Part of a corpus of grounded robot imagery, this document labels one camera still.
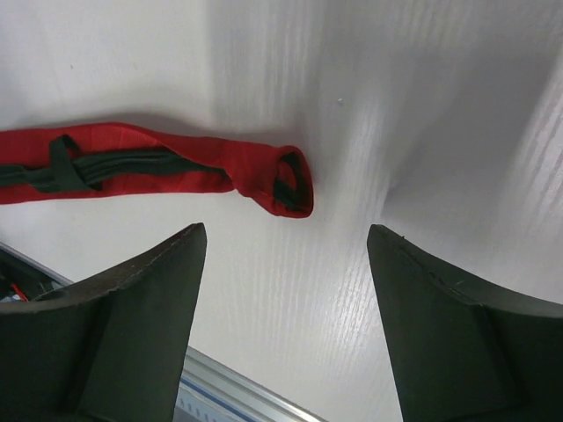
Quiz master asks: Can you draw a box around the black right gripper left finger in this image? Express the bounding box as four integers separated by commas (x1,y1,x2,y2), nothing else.
1,223,207,421

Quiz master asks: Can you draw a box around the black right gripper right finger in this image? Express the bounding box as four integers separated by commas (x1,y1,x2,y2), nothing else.
367,224,562,421

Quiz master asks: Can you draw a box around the aluminium front rail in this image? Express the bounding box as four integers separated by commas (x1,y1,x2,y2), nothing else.
1,243,322,421

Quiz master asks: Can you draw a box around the red necktie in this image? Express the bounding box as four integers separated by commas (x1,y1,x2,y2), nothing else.
1,123,314,218

